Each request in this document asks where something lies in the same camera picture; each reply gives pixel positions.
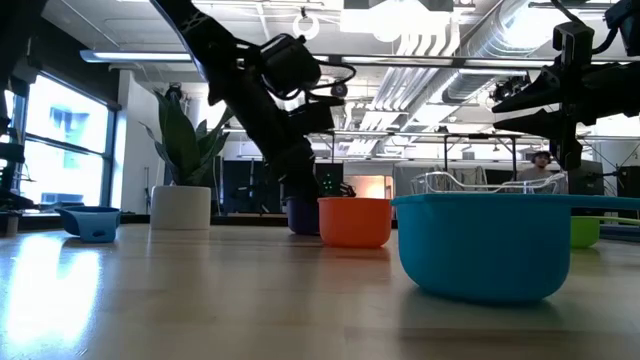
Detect orange measuring cup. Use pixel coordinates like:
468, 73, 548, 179
317, 196, 393, 250

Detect clear plastic basket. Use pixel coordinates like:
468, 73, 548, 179
409, 170, 568, 196

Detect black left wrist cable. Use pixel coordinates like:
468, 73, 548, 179
304, 60, 358, 107

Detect green snake plant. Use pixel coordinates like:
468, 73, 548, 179
139, 89, 236, 188

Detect white ring lamp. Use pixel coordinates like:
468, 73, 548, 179
292, 13, 321, 42

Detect black track light cluster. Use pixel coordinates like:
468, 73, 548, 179
488, 73, 532, 104

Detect black equipment stand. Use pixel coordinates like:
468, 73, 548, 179
0, 142, 36, 211

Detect white plant pot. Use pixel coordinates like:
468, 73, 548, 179
149, 185, 213, 231

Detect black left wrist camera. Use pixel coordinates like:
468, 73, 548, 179
258, 33, 322, 99

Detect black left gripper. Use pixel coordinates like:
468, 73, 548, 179
233, 63, 337, 201

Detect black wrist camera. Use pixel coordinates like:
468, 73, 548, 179
603, 0, 640, 57
258, 33, 322, 99

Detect black frame background table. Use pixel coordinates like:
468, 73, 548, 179
442, 132, 520, 182
319, 128, 337, 164

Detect silver ventilation duct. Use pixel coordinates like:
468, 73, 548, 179
442, 0, 556, 105

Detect person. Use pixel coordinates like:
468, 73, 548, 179
516, 149, 570, 195

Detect light blue measuring cup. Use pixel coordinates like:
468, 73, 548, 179
54, 205, 122, 245

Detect large glass window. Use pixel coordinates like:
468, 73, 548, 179
0, 74, 121, 211

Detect black computer with green lights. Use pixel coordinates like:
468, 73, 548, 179
314, 162, 346, 198

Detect navy measuring cup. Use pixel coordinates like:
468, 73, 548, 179
284, 195, 321, 236

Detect teal measuring cup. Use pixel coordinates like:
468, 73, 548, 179
390, 193, 640, 304

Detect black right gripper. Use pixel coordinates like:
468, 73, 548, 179
491, 22, 640, 172

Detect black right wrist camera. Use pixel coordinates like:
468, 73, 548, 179
603, 0, 640, 57

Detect long ceiling light strip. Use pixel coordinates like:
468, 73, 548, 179
79, 48, 640, 71

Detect green measuring cup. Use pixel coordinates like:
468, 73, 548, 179
570, 214, 640, 250

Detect black computer monitor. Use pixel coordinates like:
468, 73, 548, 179
567, 159, 606, 197

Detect white ceiling pipes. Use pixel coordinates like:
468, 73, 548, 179
344, 19, 462, 156

